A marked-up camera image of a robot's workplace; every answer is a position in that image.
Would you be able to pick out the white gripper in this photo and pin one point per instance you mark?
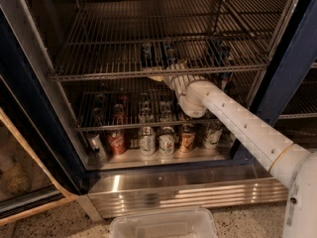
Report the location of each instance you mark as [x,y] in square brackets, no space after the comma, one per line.
[171,73]

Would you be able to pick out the blue pepsi can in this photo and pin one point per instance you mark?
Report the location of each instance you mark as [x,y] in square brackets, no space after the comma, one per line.
[170,55]

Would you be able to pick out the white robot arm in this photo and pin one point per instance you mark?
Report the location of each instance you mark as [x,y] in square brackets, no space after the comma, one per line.
[289,163]

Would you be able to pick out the dark can middle shelf left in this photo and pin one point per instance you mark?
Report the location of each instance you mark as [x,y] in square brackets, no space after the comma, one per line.
[147,55]

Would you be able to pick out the silver can second row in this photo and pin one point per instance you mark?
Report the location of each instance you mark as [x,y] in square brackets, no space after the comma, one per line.
[146,115]

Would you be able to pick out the red can second row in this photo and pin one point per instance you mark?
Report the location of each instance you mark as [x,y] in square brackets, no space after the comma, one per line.
[119,115]

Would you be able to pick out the white green red can front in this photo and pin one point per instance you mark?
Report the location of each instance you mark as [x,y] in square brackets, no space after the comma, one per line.
[166,141]

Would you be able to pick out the orange brown can front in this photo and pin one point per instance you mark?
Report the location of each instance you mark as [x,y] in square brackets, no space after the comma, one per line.
[187,137]

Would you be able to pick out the blue can middle shelf right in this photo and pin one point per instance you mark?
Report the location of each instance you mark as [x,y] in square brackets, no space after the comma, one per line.
[220,57]

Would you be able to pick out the red cola can front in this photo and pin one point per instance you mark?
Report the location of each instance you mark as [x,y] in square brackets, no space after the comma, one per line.
[116,140]

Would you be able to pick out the white green can front right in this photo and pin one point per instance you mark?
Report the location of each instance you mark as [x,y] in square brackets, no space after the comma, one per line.
[212,135]

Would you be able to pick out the silver can front left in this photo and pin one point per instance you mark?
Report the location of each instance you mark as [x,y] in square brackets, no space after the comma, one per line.
[96,144]

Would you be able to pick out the steel fridge base grille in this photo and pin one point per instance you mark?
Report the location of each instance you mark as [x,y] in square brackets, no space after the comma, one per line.
[152,190]

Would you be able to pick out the open glass fridge door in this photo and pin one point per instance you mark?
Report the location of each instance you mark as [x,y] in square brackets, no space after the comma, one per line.
[27,186]

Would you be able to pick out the clear plastic bin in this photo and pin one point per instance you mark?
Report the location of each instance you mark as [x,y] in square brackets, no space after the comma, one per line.
[181,223]

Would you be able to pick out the upper wire shelf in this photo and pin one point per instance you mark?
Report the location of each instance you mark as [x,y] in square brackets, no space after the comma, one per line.
[106,37]

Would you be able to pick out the wire shelf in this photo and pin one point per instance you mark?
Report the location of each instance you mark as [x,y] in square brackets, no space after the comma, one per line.
[106,37]
[104,105]

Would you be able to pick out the lower wire shelf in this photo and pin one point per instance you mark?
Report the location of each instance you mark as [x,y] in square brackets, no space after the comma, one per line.
[104,105]

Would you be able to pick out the blue fridge centre post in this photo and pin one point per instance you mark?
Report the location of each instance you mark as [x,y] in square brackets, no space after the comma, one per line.
[284,94]

